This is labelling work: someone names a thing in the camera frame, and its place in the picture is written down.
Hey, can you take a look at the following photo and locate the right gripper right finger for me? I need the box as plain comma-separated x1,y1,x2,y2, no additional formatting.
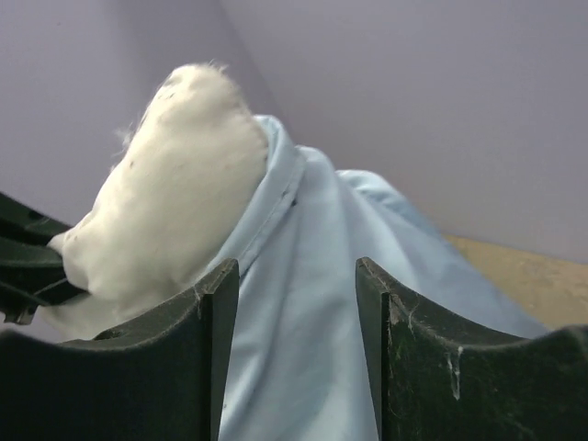
356,258,587,441

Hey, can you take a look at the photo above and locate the white pillow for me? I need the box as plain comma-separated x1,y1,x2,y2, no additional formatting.
41,63,268,339

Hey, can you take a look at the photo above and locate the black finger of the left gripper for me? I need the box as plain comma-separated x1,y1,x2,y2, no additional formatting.
0,194,84,324

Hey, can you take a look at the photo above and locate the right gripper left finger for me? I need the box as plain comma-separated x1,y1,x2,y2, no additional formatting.
1,259,239,441

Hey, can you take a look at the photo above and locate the light blue pillowcase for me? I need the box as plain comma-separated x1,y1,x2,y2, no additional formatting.
220,116,546,440

